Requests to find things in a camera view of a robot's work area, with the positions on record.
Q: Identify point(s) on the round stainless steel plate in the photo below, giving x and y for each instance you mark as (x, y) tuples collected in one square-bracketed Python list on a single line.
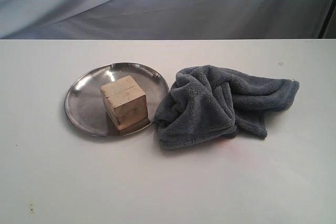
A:
[(84, 106)]

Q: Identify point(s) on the black stand pole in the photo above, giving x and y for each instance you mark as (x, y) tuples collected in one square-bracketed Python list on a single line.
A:
[(326, 21)]

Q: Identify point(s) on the light wooden block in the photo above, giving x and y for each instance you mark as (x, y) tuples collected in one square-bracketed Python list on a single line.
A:
[(125, 102)]

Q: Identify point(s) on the grey-blue fleece towel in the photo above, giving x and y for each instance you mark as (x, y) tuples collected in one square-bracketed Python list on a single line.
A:
[(206, 102)]

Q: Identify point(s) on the grey backdrop cloth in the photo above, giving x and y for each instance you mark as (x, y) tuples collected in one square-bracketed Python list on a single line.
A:
[(162, 19)]

